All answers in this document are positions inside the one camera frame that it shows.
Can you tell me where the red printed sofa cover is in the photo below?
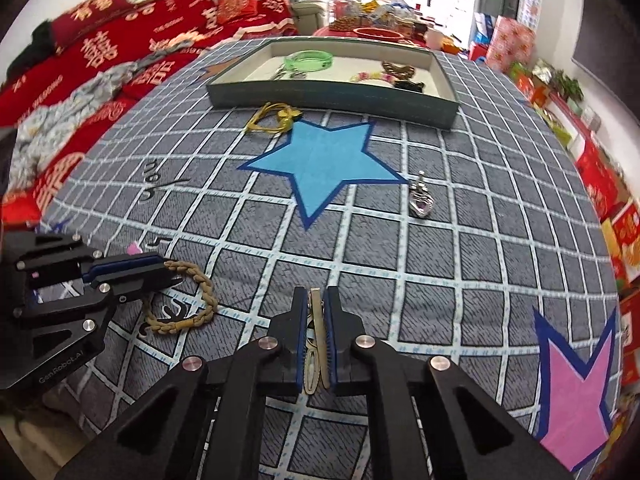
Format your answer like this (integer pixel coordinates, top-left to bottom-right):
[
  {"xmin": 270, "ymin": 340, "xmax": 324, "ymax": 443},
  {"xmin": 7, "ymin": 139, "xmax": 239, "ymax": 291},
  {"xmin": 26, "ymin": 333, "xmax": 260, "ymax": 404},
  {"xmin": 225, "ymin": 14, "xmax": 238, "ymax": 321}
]
[{"xmin": 0, "ymin": 0, "xmax": 301, "ymax": 226}]

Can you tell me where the black wall television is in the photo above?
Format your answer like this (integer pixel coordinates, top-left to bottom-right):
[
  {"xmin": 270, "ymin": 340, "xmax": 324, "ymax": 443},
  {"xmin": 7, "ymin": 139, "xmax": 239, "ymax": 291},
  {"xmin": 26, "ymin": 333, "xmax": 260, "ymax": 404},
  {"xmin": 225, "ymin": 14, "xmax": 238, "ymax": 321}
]
[{"xmin": 570, "ymin": 0, "xmax": 640, "ymax": 107}]

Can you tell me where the red round table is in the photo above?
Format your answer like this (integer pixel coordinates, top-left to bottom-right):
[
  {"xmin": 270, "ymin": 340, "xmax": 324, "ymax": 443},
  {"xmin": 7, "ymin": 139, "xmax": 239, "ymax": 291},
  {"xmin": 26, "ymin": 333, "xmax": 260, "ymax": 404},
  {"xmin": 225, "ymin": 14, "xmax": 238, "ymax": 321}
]
[{"xmin": 312, "ymin": 24, "xmax": 437, "ymax": 52}]

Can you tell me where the red floral wrapped bundle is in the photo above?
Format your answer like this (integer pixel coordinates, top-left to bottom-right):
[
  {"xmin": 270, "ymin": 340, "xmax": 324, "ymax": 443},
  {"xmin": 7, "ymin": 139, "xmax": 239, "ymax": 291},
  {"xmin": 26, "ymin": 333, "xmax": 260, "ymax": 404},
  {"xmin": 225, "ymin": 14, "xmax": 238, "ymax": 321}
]
[{"xmin": 487, "ymin": 14, "xmax": 536, "ymax": 74}]

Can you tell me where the large red gift box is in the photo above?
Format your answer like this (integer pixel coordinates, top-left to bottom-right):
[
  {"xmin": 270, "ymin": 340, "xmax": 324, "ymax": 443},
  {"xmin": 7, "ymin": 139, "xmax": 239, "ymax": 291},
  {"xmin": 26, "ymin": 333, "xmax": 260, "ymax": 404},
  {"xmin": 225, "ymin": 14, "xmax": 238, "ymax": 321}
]
[{"xmin": 574, "ymin": 140, "xmax": 626, "ymax": 221}]

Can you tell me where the beige armchair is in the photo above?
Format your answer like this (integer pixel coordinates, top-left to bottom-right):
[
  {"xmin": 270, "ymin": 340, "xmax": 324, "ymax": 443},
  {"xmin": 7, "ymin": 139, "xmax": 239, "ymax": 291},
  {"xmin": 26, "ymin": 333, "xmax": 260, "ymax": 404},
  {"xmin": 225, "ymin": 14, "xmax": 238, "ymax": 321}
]
[{"xmin": 230, "ymin": 0, "xmax": 332, "ymax": 37}]

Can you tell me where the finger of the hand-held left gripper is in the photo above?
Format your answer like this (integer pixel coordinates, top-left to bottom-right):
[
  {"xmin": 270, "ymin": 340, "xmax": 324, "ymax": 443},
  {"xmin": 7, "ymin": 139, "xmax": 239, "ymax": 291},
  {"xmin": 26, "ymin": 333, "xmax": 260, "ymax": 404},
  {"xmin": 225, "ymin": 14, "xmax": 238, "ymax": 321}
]
[
  {"xmin": 97, "ymin": 272, "xmax": 184, "ymax": 307},
  {"xmin": 82, "ymin": 254, "xmax": 169, "ymax": 284}
]

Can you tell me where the brown spiral hair tie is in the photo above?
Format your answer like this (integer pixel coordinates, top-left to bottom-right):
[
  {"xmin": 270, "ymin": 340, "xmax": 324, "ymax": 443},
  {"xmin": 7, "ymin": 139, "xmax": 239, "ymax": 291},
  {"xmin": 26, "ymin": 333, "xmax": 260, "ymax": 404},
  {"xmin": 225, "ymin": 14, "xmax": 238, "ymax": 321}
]
[{"xmin": 381, "ymin": 60, "xmax": 417, "ymax": 81}]

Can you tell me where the yellow flower hair tie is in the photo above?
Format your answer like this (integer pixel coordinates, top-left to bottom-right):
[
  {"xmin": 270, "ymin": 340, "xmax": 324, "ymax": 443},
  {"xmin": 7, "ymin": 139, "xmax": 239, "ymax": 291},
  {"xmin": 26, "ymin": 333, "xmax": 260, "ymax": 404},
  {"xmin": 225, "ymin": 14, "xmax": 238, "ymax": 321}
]
[{"xmin": 244, "ymin": 102, "xmax": 304, "ymax": 136}]

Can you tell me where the red cushion with gold pattern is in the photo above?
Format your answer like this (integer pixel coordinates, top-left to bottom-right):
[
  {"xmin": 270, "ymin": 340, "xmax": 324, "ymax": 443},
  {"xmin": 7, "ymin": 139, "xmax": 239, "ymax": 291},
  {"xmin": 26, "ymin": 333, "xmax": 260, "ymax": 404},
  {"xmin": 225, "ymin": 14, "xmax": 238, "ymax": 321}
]
[{"xmin": 214, "ymin": 0, "xmax": 261, "ymax": 26}]

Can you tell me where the green potted plant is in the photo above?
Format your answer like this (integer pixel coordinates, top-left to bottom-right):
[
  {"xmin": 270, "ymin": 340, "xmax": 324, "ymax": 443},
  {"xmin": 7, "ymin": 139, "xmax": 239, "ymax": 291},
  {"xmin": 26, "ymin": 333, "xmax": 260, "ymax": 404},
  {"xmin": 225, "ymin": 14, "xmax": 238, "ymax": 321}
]
[{"xmin": 549, "ymin": 67, "xmax": 584, "ymax": 102}]

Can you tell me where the tan braided bracelet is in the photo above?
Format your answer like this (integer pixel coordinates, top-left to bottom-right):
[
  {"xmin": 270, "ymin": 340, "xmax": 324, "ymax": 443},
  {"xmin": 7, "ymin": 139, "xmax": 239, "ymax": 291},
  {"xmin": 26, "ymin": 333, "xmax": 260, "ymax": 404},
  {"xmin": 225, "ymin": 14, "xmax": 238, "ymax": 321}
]
[{"xmin": 142, "ymin": 259, "xmax": 216, "ymax": 336}]

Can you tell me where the silver rhinestone hair clip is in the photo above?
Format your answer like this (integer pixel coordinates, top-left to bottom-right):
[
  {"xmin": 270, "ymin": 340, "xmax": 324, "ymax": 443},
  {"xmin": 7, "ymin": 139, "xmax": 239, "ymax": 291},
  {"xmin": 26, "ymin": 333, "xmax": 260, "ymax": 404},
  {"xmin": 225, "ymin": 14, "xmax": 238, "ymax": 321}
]
[{"xmin": 408, "ymin": 170, "xmax": 434, "ymax": 219}]

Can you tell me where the red plastic basket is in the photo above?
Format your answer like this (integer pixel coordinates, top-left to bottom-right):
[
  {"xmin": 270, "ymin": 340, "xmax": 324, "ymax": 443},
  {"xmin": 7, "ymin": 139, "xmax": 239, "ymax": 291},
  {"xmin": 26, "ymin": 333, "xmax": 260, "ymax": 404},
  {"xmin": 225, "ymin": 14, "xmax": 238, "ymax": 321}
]
[{"xmin": 352, "ymin": 25, "xmax": 404, "ymax": 44}]

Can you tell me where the light blue crumpled cloth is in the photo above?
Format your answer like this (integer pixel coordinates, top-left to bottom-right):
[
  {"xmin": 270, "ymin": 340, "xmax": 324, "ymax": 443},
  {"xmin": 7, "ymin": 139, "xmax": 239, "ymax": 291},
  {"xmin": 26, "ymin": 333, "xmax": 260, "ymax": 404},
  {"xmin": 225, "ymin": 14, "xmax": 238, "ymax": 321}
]
[{"xmin": 9, "ymin": 67, "xmax": 137, "ymax": 182}]

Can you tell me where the green translucent bangle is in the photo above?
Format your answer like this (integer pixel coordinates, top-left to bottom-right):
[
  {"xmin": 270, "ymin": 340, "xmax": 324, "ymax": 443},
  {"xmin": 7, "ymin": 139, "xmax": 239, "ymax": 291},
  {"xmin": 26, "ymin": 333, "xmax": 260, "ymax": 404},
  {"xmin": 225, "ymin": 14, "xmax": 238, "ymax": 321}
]
[{"xmin": 283, "ymin": 50, "xmax": 335, "ymax": 74}]

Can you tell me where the grey braided cloth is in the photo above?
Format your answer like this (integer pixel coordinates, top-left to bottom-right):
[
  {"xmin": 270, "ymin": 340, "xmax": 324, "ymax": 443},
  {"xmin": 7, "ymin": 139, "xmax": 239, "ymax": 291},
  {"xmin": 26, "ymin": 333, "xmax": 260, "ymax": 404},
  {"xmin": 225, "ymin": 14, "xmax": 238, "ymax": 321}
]
[{"xmin": 134, "ymin": 40, "xmax": 211, "ymax": 68}]

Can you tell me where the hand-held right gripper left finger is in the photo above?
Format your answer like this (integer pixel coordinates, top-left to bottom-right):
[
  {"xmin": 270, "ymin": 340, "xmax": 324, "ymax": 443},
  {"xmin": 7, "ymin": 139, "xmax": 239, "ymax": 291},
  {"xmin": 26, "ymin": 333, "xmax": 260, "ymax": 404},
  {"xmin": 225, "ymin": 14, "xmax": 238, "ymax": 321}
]
[{"xmin": 52, "ymin": 286, "xmax": 308, "ymax": 480}]

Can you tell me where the colourful beaded bracelet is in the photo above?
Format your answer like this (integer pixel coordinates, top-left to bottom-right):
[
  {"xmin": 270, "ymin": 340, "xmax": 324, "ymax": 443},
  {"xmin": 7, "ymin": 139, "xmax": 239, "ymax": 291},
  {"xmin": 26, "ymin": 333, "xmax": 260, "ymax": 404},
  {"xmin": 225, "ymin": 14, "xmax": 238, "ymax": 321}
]
[{"xmin": 350, "ymin": 70, "xmax": 397, "ymax": 86}]

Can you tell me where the grey-green shallow tray box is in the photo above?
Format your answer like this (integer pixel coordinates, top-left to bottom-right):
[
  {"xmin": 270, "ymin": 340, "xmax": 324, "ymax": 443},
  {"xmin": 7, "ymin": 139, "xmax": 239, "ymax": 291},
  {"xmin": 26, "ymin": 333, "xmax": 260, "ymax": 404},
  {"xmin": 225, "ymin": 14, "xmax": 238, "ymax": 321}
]
[{"xmin": 206, "ymin": 36, "xmax": 461, "ymax": 131}]

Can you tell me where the red cushion with white characters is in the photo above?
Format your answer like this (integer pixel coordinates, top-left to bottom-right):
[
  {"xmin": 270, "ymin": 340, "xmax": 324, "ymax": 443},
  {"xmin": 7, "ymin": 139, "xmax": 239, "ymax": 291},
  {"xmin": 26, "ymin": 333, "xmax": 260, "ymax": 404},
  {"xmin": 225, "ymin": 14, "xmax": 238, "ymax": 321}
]
[{"xmin": 49, "ymin": 0, "xmax": 137, "ymax": 47}]

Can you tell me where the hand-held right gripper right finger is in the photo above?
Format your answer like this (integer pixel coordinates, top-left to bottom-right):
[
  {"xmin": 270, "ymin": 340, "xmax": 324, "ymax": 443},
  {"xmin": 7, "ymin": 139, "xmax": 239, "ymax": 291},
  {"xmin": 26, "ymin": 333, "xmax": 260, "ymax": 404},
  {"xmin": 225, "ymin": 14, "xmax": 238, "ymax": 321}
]
[{"xmin": 322, "ymin": 285, "xmax": 577, "ymax": 480}]

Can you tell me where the beige snap hair clip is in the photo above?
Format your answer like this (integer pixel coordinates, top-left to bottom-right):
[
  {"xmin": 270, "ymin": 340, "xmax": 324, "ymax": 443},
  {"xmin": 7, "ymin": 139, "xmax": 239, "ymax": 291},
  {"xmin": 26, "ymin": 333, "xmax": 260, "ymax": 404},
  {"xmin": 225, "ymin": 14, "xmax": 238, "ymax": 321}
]
[{"xmin": 304, "ymin": 287, "xmax": 332, "ymax": 394}]

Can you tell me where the dark cloth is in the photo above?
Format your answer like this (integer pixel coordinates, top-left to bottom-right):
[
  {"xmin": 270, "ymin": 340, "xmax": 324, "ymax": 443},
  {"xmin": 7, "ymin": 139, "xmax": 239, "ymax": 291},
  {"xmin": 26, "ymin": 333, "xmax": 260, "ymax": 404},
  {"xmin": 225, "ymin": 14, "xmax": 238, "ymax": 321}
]
[{"xmin": 29, "ymin": 24, "xmax": 64, "ymax": 57}]

